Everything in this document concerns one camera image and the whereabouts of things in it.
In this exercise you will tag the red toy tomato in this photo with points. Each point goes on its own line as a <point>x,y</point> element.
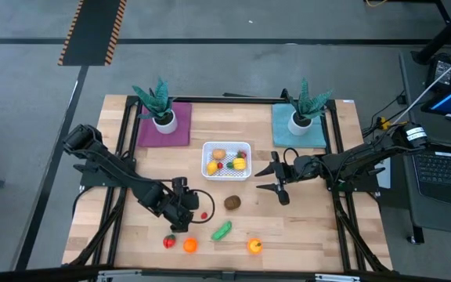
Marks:
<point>169,241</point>

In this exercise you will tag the white perforated plastic basket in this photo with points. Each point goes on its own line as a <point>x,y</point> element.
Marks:
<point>210,150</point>

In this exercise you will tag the tan toy potato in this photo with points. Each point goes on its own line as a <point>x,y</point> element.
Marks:
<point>219,154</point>

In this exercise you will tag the purple cloth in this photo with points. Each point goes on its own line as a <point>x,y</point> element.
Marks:
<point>182,125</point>

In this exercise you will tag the teal cloth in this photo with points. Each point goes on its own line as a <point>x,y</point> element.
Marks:
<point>280,129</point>

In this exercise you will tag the green cucumber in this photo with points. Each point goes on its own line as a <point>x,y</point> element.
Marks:
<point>221,231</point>

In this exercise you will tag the black crossbar with silver brackets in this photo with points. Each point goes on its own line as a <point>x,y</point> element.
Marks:
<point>53,274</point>

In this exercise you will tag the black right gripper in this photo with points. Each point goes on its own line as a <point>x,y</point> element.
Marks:
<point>304,168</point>

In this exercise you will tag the fake plant in white pot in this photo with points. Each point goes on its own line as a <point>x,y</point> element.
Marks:
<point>300,123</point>
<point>164,121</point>

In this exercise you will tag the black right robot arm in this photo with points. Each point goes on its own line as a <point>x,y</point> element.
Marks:
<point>366,154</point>

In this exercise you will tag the black laptop keyboard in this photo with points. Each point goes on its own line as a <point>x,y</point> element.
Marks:
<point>444,172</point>

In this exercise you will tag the brown toy kiwi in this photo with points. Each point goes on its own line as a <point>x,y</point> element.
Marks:
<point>232,202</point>

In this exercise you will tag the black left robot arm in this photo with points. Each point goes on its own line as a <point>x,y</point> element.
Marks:
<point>108,164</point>

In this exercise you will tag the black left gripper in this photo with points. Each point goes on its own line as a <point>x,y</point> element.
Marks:
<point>174,203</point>

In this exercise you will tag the orange toy fruit with leaf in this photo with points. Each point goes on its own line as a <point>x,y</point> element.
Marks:
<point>255,246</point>

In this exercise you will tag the yellow toy lemon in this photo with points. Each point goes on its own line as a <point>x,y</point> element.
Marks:
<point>211,168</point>

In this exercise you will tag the black mat with striped edges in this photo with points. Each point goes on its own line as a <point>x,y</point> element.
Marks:
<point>92,31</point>

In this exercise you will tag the yellow plug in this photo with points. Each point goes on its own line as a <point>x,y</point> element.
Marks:
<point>384,123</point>

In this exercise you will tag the black power adapter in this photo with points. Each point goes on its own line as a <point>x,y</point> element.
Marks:
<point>441,70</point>

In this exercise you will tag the black equipment cart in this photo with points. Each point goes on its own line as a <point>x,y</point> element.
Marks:
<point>417,219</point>

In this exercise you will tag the plain orange toy fruit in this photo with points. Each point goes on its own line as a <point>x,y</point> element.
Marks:
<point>190,245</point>

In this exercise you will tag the black stand legs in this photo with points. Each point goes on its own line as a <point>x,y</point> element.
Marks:
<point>444,35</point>

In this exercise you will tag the black aluminium table frame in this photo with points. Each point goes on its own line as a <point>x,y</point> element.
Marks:
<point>343,235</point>

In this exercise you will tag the small red strawberry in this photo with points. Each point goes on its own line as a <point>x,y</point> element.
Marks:
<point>204,215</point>

